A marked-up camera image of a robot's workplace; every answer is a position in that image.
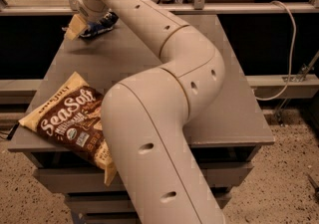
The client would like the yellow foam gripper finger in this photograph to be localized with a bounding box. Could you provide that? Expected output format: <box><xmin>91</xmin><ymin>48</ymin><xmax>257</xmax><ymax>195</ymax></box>
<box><xmin>65</xmin><ymin>14</ymin><xmax>88</xmax><ymax>40</ymax></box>

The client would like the blue chip bag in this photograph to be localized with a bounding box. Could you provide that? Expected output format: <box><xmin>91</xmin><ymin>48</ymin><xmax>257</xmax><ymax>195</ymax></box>
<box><xmin>81</xmin><ymin>12</ymin><xmax>119</xmax><ymax>38</ymax></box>

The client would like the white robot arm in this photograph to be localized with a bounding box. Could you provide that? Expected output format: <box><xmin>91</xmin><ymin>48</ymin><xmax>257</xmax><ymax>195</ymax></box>
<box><xmin>67</xmin><ymin>0</ymin><xmax>225</xmax><ymax>224</ymax></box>

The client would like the yellow brown Sea Salt chip bag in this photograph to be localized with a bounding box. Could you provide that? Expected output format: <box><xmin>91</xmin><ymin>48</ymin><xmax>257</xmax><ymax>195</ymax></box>
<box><xmin>19</xmin><ymin>72</ymin><xmax>117</xmax><ymax>186</ymax></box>

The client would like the grey drawer cabinet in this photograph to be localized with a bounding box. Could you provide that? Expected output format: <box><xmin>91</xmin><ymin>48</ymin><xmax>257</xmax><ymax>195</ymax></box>
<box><xmin>8</xmin><ymin>15</ymin><xmax>274</xmax><ymax>224</ymax></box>

